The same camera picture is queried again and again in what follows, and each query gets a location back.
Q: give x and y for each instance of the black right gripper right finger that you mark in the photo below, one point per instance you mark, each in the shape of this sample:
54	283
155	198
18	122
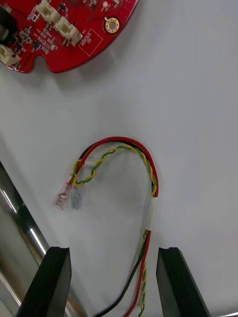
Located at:
177	284

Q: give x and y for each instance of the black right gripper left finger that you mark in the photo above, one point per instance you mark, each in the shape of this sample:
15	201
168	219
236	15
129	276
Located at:
49	284

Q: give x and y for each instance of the steel tray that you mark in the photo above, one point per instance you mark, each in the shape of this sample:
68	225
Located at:
32	235

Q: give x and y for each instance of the white sheet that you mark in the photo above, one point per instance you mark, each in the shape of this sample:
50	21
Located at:
178	123

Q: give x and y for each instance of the round red circuit board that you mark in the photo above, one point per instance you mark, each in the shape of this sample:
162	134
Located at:
99	42

